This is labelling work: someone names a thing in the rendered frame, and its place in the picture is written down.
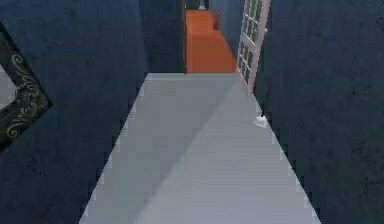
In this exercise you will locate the white floor lamp base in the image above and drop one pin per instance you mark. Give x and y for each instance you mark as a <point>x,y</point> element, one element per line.
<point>261,121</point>

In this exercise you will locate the white glass-paned room door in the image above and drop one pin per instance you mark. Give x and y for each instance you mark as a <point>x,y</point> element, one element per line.
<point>250,40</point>

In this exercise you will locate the black ornate framed picture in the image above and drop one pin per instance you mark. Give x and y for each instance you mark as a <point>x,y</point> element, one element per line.
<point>23,100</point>

